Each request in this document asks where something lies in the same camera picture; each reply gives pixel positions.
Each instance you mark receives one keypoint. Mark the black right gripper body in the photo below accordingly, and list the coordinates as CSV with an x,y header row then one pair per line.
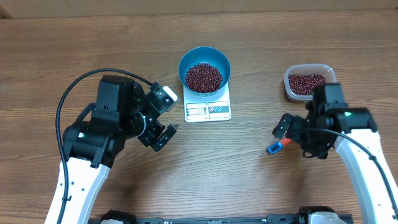
x,y
311,141

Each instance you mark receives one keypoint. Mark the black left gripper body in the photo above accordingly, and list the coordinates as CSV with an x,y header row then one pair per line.
x,y
151,132

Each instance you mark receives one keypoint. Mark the red measuring scoop blue handle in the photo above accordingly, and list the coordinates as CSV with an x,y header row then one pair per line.
x,y
278,146

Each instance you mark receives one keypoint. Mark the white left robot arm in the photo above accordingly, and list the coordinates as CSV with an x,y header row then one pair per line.
x,y
90,145

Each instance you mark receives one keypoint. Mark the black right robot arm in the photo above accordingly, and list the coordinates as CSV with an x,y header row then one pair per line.
x,y
353,133

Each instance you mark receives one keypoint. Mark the white digital kitchen scale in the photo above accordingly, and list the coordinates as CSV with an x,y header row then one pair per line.
x,y
200,109

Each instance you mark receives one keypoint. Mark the red beans in bowl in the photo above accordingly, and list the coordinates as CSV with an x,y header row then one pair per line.
x,y
203,78

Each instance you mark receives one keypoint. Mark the blue metal bowl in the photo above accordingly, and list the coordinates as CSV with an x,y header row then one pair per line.
x,y
205,55

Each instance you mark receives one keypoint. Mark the clear plastic container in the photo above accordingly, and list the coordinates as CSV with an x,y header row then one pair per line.
x,y
307,69

